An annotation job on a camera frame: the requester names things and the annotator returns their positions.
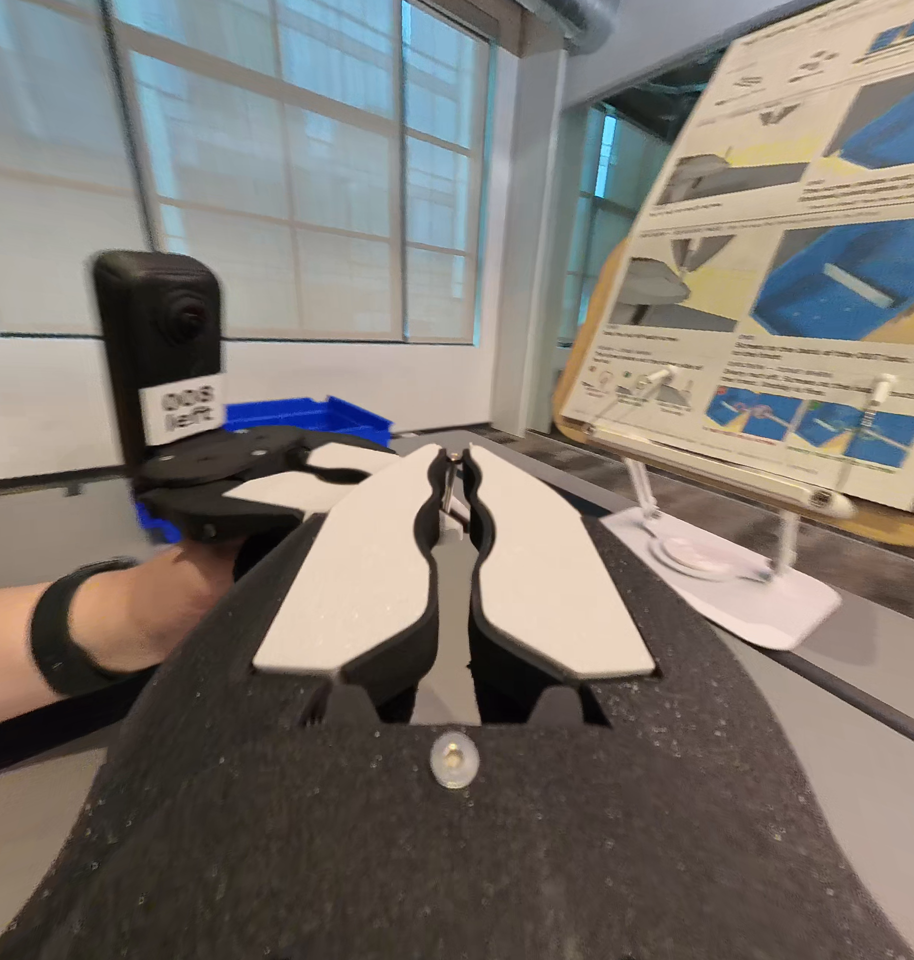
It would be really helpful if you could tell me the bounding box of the long metal screw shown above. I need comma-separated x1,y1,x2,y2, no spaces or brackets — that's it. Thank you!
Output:
438,447,466,519

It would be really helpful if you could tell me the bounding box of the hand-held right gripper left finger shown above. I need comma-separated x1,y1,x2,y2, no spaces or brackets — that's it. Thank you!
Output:
251,444,445,725

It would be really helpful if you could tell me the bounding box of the blue bin with black divider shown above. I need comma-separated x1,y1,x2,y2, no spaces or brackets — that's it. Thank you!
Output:
133,395,395,546

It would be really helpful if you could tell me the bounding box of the person's left hand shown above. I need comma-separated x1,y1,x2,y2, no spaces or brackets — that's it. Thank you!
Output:
70,543,248,672

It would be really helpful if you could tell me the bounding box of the printed instruction board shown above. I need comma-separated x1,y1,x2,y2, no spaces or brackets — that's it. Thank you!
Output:
558,0,914,519

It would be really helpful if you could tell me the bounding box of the narrow side window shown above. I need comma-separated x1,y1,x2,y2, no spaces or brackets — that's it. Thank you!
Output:
560,105,676,346

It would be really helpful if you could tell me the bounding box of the metal ventilation duct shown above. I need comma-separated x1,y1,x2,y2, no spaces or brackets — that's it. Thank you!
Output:
513,0,623,52

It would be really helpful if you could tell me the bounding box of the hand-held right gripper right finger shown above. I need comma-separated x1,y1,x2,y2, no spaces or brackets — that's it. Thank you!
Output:
463,444,658,725

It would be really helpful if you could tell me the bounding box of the large window with blinds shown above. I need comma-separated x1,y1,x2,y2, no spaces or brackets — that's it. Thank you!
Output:
0,0,496,346

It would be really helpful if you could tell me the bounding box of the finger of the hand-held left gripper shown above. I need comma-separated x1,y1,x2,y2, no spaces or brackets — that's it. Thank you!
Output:
223,468,353,519
295,441,402,481

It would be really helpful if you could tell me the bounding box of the round wooden board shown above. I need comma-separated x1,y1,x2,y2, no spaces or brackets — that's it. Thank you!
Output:
550,236,914,549

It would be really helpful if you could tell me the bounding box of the black wristband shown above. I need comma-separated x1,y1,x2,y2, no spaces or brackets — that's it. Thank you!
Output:
28,558,142,697

